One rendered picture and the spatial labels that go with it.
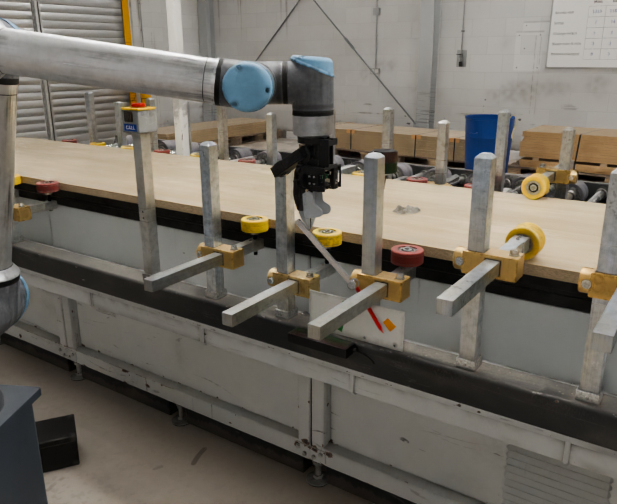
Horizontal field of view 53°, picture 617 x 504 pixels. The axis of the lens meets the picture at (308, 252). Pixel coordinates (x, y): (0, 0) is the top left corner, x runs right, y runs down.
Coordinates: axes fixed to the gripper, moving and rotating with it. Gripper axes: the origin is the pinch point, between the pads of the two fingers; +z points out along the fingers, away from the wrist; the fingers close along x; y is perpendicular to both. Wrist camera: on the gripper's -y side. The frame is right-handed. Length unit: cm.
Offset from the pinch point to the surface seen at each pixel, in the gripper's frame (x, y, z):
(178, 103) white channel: 102, -143, -16
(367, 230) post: 6.1, 12.6, 1.4
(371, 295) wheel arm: -2.3, 18.5, 13.3
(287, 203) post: 6.5, -10.2, -2.1
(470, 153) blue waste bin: 556, -160, 70
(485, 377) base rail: 4, 43, 29
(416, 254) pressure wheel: 16.5, 20.3, 8.7
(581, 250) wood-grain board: 43, 52, 9
